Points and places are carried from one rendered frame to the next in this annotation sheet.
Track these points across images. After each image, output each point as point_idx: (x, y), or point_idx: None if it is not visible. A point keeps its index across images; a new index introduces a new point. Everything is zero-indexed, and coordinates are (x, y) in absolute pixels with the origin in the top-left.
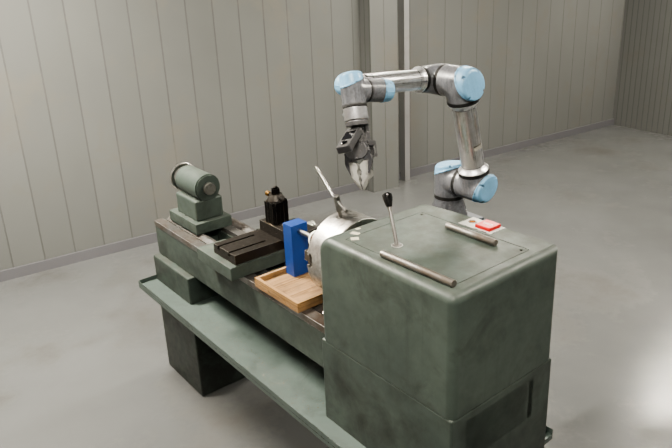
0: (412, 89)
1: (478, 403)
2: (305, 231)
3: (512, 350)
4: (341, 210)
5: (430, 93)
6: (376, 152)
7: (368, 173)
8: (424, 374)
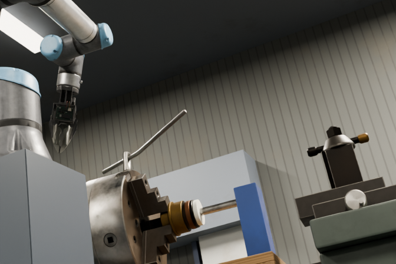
0: (43, 10)
1: None
2: (223, 202)
3: None
4: (123, 171)
5: (26, 0)
6: (52, 114)
7: (53, 137)
8: None
